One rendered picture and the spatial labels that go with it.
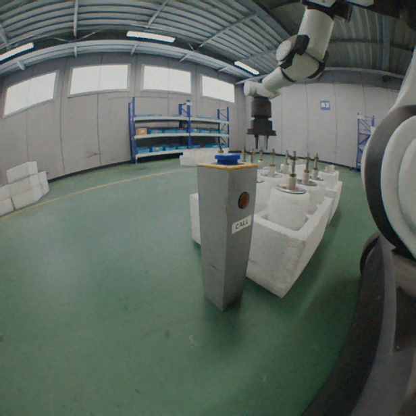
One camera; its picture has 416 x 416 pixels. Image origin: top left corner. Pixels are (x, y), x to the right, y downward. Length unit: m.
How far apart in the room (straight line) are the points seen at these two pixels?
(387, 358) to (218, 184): 0.31
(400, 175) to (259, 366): 0.35
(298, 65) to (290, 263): 0.51
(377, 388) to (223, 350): 0.28
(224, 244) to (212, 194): 0.08
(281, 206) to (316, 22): 0.53
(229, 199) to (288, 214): 0.17
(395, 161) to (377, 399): 0.21
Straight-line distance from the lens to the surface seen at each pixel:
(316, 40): 0.54
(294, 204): 0.35
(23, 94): 6.35
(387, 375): 0.23
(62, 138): 5.43
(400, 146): 0.16
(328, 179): 0.88
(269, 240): 0.36
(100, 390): 0.40
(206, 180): 0.24
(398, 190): 0.16
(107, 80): 5.78
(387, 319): 0.27
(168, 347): 0.37
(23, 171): 2.57
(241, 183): 0.23
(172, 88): 6.26
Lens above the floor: 0.34
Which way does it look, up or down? 22 degrees down
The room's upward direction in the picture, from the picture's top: 1 degrees counter-clockwise
